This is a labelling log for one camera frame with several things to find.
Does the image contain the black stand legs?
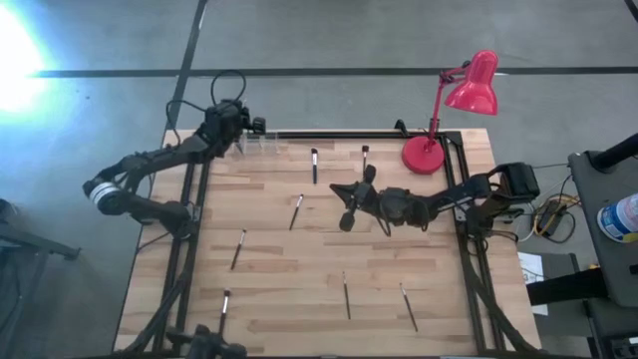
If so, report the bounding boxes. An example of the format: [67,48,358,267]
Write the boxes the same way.
[0,198,81,359]

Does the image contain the white blue canister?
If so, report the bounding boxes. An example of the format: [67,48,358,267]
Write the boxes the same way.
[596,192,638,244]

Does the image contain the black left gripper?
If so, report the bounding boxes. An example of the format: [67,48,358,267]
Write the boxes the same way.
[197,99,267,157]

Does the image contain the black metal table frame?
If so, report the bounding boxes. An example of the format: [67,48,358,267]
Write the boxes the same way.
[122,119,544,358]

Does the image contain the black power adapter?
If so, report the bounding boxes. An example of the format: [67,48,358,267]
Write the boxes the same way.
[540,198,564,228]

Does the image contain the clear acrylic brush organizer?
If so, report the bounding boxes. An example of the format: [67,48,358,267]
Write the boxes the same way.
[232,130,280,156]

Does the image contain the white paper sheet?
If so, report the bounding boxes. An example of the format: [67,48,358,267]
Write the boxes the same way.
[516,251,549,316]

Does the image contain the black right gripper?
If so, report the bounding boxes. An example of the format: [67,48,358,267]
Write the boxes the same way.
[329,165,383,233]

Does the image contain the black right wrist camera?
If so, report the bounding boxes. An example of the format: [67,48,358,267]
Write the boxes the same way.
[381,185,418,224]

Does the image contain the grey metal cart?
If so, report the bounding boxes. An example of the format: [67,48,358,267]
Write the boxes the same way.
[567,149,638,308]

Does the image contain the black bulky object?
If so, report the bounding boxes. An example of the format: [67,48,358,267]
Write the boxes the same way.
[166,322,249,359]

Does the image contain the red desk lamp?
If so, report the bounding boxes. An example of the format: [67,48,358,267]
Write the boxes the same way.
[401,48,500,176]

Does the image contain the black pole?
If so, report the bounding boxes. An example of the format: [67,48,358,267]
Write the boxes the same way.
[590,132,638,171]

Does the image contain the tangled power cables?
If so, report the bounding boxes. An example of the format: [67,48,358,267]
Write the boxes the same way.
[517,162,582,245]

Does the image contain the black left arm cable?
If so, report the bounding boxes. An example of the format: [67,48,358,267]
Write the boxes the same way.
[165,69,248,146]

